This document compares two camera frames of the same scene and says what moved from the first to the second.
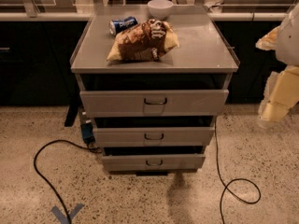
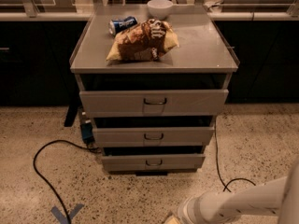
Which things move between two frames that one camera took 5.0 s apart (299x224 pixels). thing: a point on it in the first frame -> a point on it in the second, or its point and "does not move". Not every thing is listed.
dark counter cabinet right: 247,84 does not move
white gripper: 289,46 -> 184,210
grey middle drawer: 157,136 does not move
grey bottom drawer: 154,161 does not move
